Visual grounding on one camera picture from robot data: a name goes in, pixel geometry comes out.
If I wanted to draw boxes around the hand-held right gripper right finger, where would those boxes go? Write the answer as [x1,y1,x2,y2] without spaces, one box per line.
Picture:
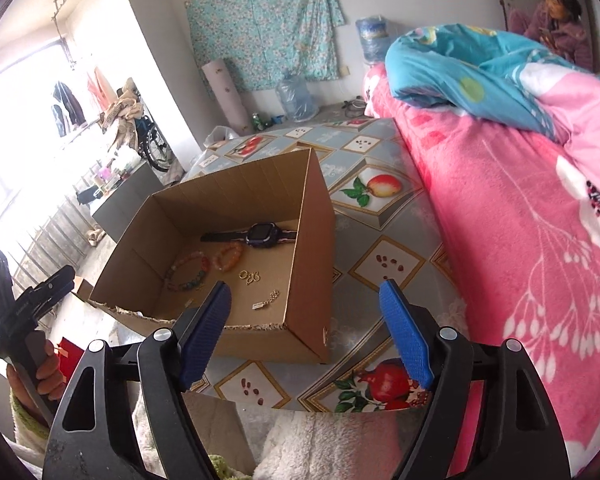
[378,279,573,480]

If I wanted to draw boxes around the metal railing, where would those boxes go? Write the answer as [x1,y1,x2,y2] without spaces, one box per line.
[0,180,106,311]

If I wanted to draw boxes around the blue blanket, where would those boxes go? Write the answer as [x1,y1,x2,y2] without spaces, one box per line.
[384,22,600,143]

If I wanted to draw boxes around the wheelchair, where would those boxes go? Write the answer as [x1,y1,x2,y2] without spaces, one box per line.
[130,90,173,173]

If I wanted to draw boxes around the red paper bag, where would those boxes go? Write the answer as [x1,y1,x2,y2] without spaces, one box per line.
[55,337,83,386]

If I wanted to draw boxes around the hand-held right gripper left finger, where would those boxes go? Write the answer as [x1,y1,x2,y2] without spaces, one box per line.
[42,281,232,480]

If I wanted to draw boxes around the pink orange bead bracelet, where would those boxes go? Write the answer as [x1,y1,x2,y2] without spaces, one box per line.
[215,241,244,271]

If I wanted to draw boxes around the clear water jug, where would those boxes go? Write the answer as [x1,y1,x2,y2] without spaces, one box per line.
[276,72,317,122]

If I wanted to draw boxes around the torn cardboard box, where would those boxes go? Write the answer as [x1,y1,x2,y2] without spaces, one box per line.
[87,147,337,365]

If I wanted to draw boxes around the green fluffy cloth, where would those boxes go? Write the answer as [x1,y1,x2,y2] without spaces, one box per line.
[210,455,256,480]

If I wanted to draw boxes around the person's left hand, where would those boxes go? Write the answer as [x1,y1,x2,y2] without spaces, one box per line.
[7,339,64,408]

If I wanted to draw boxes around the silver chain bracelet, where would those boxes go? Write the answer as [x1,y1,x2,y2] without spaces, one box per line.
[252,289,281,311]

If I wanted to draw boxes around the small brown closed carton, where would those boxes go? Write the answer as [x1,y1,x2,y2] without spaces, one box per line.
[72,276,96,301]

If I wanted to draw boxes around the pink blanket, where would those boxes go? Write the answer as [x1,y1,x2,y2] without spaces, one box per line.
[362,62,600,466]

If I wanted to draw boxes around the flat cardboard sheet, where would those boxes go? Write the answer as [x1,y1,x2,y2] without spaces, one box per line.
[182,391,257,476]

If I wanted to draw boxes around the multicolour bead bracelet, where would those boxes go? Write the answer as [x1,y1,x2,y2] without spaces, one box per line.
[166,252,211,291]

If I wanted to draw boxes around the pink hanging garment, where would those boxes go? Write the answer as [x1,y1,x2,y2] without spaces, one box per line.
[86,66,111,111]

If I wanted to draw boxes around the metal clothes rack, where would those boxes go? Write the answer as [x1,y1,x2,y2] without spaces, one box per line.
[50,0,78,68]

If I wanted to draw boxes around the black purple smartwatch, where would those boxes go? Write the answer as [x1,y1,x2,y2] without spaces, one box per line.
[200,222,298,251]

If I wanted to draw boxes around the floral wall cloth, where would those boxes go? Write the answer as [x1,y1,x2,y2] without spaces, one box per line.
[185,0,346,93]

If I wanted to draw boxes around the pile of clothes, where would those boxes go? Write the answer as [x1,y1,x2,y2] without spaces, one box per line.
[102,77,148,151]

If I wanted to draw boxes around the fruit print tablecloth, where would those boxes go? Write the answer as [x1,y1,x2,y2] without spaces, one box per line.
[182,117,468,413]

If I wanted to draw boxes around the grey cabinet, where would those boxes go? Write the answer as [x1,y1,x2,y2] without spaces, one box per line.
[91,162,166,243]

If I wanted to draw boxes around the blue water jug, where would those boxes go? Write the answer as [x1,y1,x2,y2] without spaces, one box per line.
[356,15,393,66]

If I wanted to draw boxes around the white plastic bag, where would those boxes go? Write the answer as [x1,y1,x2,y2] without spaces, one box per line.
[202,125,238,151]

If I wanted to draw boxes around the pale pink rolled mat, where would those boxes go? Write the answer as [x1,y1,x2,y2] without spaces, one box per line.
[201,58,251,136]

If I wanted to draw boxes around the dark hanging clothes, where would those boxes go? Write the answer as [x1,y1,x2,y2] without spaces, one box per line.
[52,80,86,136]

